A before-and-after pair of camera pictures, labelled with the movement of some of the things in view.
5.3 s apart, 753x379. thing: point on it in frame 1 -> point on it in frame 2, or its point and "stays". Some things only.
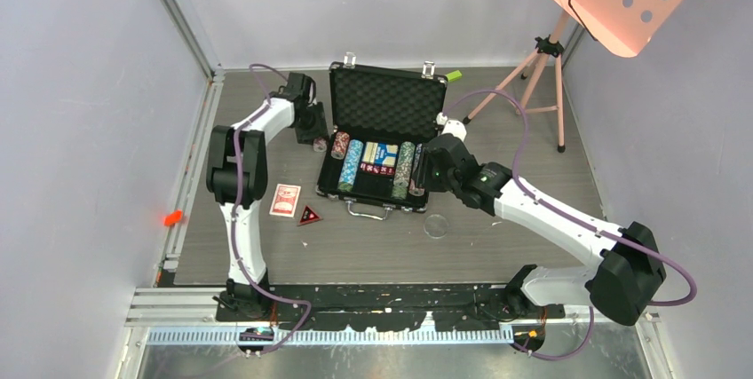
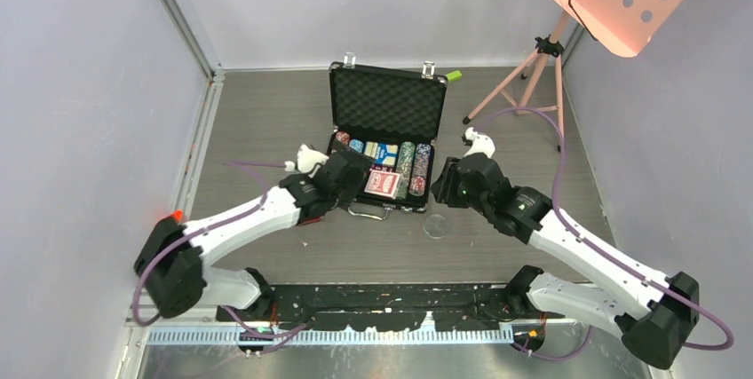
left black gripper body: (313, 126) -> (343, 198)
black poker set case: (375, 155) stays
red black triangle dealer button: (308, 217) stays
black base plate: (380, 306) stays
